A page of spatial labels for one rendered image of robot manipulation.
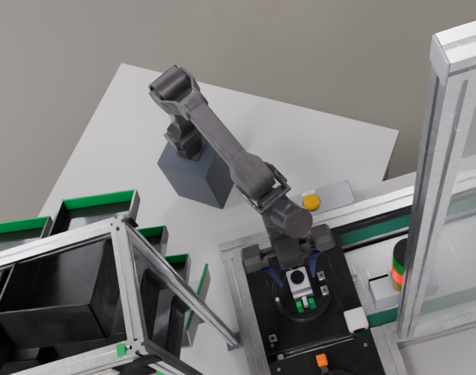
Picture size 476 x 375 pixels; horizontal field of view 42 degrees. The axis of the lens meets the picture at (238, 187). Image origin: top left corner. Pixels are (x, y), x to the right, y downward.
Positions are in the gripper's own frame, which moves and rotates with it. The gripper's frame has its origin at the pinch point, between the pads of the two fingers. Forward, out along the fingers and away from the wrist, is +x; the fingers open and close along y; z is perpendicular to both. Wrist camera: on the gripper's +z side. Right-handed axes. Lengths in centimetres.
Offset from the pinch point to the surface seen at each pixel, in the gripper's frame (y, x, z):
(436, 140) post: 17, -46, 55
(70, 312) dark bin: -27, -32, 42
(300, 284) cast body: 0.2, 7.5, -4.4
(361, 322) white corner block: 10.5, 20.7, -2.7
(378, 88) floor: 57, 27, -157
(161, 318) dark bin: -27.0, -3.5, 8.5
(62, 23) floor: -82, -33, -235
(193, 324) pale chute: -22.8, 3.1, 4.4
